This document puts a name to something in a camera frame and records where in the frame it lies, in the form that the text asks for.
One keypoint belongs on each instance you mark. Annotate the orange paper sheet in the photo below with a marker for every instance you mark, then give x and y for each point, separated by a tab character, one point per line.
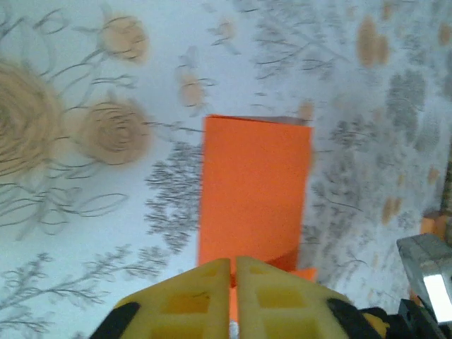
254	183

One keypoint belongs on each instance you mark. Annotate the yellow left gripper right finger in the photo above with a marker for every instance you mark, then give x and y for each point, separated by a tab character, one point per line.
282	307

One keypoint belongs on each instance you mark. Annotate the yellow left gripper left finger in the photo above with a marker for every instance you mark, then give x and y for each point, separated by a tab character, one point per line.
183	303

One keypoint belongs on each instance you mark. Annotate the aluminium mounting rail beam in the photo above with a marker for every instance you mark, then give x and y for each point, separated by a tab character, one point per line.
420	261

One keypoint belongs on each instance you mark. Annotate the orange paper stack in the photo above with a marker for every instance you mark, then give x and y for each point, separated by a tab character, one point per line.
432	227

